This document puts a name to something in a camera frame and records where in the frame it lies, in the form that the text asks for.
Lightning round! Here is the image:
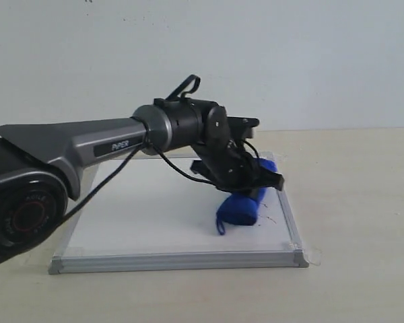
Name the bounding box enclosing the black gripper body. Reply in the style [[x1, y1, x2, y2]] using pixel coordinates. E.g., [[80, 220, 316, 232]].
[[191, 106, 260, 192]]

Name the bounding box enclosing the blue cloth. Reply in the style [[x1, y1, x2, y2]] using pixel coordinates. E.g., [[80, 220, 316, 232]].
[[215, 157, 278, 236]]

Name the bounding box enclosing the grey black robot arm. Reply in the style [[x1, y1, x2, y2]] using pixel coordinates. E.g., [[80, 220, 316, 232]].
[[0, 98, 284, 264]]

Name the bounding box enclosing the white board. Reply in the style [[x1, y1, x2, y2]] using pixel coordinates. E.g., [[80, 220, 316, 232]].
[[48, 154, 309, 275]]

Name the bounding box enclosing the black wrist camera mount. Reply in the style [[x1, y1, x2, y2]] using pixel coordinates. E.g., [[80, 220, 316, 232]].
[[228, 116, 260, 141]]

